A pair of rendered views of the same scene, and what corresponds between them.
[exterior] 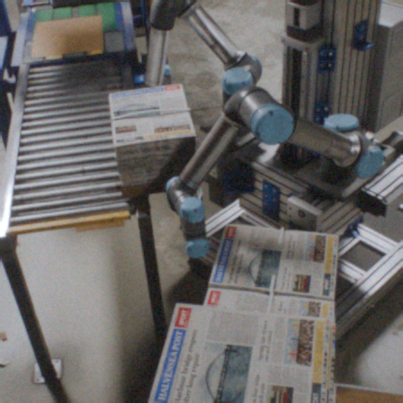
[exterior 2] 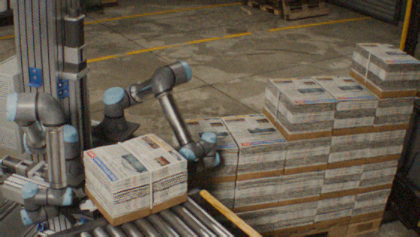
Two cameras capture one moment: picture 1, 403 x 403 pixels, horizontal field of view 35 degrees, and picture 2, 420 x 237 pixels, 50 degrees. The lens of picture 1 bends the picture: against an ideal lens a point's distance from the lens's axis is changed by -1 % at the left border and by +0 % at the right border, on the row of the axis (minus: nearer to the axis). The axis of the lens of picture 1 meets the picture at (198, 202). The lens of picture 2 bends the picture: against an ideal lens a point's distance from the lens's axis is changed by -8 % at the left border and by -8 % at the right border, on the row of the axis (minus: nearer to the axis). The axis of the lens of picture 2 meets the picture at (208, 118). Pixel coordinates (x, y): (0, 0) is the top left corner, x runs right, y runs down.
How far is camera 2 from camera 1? 328 cm
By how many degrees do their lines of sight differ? 95
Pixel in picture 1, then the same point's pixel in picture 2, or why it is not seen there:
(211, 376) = (316, 93)
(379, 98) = not seen: hidden behind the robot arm
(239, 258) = not seen: hidden behind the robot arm
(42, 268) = not seen: outside the picture
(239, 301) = (242, 137)
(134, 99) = (116, 167)
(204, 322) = (297, 97)
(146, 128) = (155, 153)
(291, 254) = (198, 129)
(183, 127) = (146, 139)
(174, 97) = (106, 150)
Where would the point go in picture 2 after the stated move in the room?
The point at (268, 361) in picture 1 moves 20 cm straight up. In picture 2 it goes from (298, 85) to (302, 54)
